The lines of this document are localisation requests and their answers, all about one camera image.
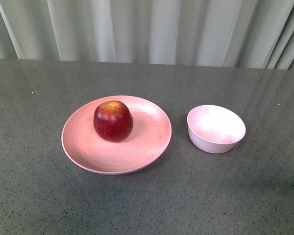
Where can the pale pink bowl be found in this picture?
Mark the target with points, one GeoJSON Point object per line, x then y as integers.
{"type": "Point", "coordinates": [214, 129]}

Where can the red apple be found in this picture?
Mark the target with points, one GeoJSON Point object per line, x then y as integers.
{"type": "Point", "coordinates": [113, 121]}

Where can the pink plate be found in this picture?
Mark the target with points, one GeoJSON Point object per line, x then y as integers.
{"type": "Point", "coordinates": [150, 136]}

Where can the white pleated curtain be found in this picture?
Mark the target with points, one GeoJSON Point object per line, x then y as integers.
{"type": "Point", "coordinates": [222, 33]}

